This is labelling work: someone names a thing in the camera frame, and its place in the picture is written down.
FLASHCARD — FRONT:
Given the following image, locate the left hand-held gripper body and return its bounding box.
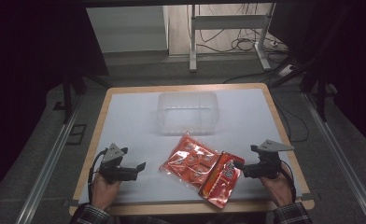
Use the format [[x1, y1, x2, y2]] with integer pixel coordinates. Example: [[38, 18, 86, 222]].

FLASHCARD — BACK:
[[98, 143, 139, 185]]

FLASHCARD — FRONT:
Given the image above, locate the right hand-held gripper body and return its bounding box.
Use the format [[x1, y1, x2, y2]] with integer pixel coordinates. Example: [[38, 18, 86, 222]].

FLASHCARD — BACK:
[[242, 139, 296, 180]]

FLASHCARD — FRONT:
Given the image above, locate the narrow orange snack packet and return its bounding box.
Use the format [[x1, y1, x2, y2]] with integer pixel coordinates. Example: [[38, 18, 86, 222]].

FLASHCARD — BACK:
[[198, 151, 246, 210]]

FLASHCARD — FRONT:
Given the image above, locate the person's left hand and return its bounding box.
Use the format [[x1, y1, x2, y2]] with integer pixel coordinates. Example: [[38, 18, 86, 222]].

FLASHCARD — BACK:
[[91, 172, 123, 211]]

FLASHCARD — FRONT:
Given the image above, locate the person's right hand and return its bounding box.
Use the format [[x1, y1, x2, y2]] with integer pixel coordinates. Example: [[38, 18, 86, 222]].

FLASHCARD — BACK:
[[260, 163, 295, 208]]

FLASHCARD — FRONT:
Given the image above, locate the white table mat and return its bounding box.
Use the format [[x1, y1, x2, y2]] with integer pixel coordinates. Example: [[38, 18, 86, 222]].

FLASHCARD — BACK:
[[77, 88, 304, 205]]

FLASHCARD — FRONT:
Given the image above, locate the large orange snack packet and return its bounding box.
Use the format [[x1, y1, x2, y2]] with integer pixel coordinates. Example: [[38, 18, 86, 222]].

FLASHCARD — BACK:
[[159, 133, 221, 189]]

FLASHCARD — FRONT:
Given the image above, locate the clear plastic container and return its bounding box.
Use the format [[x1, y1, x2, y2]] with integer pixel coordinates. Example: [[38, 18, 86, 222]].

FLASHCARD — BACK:
[[157, 91, 219, 136]]

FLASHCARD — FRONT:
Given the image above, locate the black metal stand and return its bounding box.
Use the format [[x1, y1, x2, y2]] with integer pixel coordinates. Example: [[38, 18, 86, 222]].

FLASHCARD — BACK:
[[270, 55, 338, 123], [52, 73, 113, 125]]

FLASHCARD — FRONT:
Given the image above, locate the white power strip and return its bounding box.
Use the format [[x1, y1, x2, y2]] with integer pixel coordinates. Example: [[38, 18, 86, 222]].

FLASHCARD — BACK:
[[277, 63, 295, 77]]

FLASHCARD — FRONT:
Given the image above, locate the white cabinet panel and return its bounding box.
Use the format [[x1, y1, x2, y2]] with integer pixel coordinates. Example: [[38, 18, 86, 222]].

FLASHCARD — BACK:
[[86, 5, 170, 54]]

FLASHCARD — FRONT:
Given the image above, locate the left hand-held gripper black cable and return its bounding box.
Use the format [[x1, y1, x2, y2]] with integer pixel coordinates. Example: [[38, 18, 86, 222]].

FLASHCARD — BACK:
[[87, 147, 109, 203]]

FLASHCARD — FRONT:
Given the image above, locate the hand-held gripper black cable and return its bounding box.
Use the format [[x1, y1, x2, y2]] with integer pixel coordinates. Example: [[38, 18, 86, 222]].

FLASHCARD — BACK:
[[279, 160, 298, 203], [87, 147, 109, 203]]

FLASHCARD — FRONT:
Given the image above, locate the right hand-held gripper black cable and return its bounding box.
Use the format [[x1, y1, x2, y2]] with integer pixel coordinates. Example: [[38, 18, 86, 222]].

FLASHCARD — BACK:
[[279, 160, 298, 203]]

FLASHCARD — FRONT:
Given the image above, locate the thin black floor cable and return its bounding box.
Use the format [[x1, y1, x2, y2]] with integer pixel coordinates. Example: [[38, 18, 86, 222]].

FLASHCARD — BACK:
[[273, 98, 310, 144]]

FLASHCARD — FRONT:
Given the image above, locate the black floor hatch frame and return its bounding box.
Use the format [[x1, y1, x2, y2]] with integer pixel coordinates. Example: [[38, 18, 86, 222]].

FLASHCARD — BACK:
[[65, 123, 88, 146]]

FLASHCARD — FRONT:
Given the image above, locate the metal floor rail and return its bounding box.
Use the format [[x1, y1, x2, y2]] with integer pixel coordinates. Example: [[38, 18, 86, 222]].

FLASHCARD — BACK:
[[15, 92, 83, 224], [302, 92, 366, 224]]

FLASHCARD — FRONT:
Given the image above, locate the tangle of black floor cables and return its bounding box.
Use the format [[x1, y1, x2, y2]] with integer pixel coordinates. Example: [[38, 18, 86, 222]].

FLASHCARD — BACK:
[[196, 3, 289, 54]]

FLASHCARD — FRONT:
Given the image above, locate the white metal desk frame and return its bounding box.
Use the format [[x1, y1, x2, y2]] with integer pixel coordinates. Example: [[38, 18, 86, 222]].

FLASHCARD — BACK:
[[189, 3, 277, 73]]

